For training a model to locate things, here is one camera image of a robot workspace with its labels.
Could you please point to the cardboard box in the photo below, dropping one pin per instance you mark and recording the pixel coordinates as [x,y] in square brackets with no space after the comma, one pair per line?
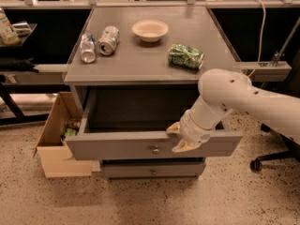
[55,156]

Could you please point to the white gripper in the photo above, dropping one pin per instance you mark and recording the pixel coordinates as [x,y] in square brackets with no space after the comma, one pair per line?
[193,130]

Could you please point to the silver white soda can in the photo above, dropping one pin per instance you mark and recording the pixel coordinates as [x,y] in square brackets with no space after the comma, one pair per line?
[108,40]

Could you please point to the grey bottom drawer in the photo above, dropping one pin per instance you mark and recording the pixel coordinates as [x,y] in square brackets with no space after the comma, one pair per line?
[145,170]

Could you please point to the crushed green can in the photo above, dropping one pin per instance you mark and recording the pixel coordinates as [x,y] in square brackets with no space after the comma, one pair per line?
[185,57]

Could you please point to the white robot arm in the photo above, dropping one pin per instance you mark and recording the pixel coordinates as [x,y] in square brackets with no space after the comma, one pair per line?
[221,92]

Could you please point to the grey drawer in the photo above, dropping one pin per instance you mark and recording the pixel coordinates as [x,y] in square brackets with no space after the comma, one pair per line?
[130,122]
[145,170]

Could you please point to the silver blue soda can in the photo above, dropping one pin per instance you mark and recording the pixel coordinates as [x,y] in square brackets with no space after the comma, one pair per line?
[88,48]

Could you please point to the black office chair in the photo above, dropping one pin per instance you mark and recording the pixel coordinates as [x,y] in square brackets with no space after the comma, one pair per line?
[274,147]

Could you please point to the cans inside cardboard box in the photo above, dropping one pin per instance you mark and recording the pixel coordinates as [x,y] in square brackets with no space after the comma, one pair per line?
[72,128]

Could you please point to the green white bottle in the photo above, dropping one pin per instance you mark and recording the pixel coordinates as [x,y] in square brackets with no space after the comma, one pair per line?
[7,31]

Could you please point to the grey top drawer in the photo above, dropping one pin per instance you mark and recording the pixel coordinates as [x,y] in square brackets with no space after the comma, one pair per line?
[130,122]

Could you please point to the grey drawer cabinet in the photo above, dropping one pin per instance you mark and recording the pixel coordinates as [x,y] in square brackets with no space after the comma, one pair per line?
[139,63]

